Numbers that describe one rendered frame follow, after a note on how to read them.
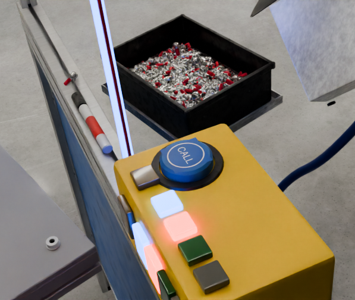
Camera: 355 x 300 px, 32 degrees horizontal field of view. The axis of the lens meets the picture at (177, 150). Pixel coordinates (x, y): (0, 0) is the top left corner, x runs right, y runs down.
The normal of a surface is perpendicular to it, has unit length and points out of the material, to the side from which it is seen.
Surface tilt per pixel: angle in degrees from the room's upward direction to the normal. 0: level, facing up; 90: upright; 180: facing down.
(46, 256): 0
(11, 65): 0
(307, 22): 55
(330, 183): 0
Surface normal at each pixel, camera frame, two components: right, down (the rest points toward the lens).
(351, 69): -0.48, 0.07
